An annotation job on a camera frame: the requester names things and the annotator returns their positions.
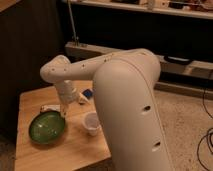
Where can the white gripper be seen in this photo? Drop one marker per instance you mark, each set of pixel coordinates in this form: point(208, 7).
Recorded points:
point(67, 93)

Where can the black handle on shelf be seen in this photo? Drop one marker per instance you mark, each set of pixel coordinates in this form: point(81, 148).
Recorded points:
point(177, 61)

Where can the green ceramic bowl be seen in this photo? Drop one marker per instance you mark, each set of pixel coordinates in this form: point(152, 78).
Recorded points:
point(46, 127)

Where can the metal pole stand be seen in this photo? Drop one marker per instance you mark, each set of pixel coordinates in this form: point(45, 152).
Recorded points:
point(75, 37)

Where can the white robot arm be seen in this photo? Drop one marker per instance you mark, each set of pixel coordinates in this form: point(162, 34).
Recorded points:
point(123, 90)

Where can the white plastic cup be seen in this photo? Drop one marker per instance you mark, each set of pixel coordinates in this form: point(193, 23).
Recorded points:
point(91, 123)

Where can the long wooden shelf unit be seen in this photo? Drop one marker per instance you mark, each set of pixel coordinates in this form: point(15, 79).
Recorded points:
point(152, 50)

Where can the small white object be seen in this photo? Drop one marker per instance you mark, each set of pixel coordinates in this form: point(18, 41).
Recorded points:
point(82, 99)

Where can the blue rectangular block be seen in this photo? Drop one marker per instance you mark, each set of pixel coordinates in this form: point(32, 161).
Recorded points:
point(88, 93)

